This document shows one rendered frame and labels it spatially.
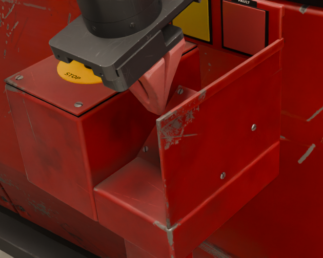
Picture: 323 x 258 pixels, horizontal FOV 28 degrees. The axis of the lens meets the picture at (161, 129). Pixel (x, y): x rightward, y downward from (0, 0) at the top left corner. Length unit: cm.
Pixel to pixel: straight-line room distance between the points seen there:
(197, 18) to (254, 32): 6
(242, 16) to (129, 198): 19
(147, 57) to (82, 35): 5
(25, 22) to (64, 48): 59
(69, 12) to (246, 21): 44
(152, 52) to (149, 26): 2
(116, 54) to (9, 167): 91
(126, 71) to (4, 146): 87
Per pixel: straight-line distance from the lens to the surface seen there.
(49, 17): 100
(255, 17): 56
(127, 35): 45
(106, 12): 44
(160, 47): 46
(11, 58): 113
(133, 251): 69
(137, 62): 45
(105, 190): 57
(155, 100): 51
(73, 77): 59
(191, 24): 62
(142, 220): 54
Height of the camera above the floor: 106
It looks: 33 degrees down
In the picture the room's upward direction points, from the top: 5 degrees counter-clockwise
